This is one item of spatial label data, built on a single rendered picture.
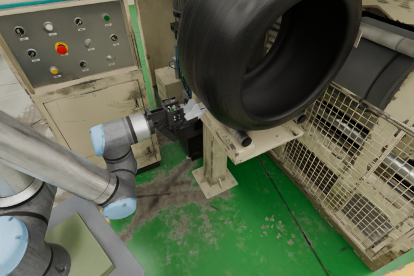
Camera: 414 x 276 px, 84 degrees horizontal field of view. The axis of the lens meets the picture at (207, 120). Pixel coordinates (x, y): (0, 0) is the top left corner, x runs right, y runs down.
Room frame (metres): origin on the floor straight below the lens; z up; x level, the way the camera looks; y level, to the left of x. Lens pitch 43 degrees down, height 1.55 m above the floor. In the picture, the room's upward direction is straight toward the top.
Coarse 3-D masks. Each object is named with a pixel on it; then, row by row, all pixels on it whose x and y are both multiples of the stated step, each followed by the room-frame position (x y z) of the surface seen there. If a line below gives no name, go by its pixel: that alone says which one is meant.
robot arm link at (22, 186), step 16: (0, 176) 0.36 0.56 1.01; (16, 176) 0.38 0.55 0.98; (32, 176) 0.42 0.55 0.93; (0, 192) 0.35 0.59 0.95; (16, 192) 0.36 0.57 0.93; (32, 192) 0.38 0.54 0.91; (48, 192) 0.41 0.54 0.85; (0, 208) 0.33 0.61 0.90; (16, 208) 0.33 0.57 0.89; (32, 208) 0.34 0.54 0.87; (48, 208) 0.37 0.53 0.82
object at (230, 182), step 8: (200, 168) 1.11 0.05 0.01; (200, 176) 1.03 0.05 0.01; (232, 176) 1.03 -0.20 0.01; (200, 184) 0.96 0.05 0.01; (208, 184) 0.96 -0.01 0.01; (216, 184) 0.96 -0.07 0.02; (224, 184) 0.96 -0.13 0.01; (232, 184) 0.96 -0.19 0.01; (208, 192) 0.88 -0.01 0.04; (216, 192) 0.89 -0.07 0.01
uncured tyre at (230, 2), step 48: (192, 0) 0.72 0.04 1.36; (240, 0) 0.58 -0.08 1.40; (288, 0) 0.60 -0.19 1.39; (336, 0) 0.86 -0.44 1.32; (192, 48) 0.63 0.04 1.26; (240, 48) 0.54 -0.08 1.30; (288, 48) 0.99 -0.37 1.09; (336, 48) 0.83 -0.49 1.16; (240, 96) 0.54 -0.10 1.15; (288, 96) 0.81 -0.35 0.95
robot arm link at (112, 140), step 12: (120, 120) 0.51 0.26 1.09; (96, 132) 0.46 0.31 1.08; (108, 132) 0.46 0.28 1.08; (120, 132) 0.47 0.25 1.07; (132, 132) 0.48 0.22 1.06; (96, 144) 0.43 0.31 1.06; (108, 144) 0.44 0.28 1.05; (120, 144) 0.45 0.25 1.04; (132, 144) 0.48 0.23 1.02; (108, 156) 0.44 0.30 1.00; (120, 156) 0.45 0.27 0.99
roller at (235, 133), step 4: (224, 124) 0.69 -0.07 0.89; (228, 128) 0.67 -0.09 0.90; (232, 132) 0.64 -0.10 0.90; (236, 132) 0.63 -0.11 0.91; (240, 132) 0.62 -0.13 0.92; (244, 132) 0.62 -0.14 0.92; (236, 136) 0.62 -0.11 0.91; (240, 136) 0.60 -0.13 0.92; (244, 136) 0.60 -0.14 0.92; (248, 136) 0.60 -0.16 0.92; (240, 140) 0.59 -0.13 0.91; (244, 140) 0.58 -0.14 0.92; (248, 140) 0.59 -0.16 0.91; (244, 144) 0.58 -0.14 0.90; (248, 144) 0.59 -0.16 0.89
